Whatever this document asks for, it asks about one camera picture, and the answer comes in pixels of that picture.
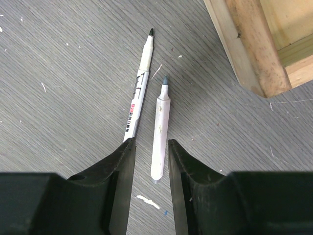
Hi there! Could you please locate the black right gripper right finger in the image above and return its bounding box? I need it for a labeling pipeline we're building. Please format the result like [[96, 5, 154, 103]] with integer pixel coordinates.
[[168, 140, 313, 235]]

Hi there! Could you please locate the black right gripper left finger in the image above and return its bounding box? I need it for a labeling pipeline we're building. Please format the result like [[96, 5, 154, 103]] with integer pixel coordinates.
[[0, 138, 136, 235]]

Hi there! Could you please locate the white marker grey tip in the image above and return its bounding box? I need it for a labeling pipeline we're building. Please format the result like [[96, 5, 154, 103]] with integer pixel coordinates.
[[150, 76, 171, 184]]

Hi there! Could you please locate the wooden clothes rack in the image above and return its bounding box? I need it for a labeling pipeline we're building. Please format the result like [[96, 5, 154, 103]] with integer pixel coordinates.
[[205, 0, 313, 98]]

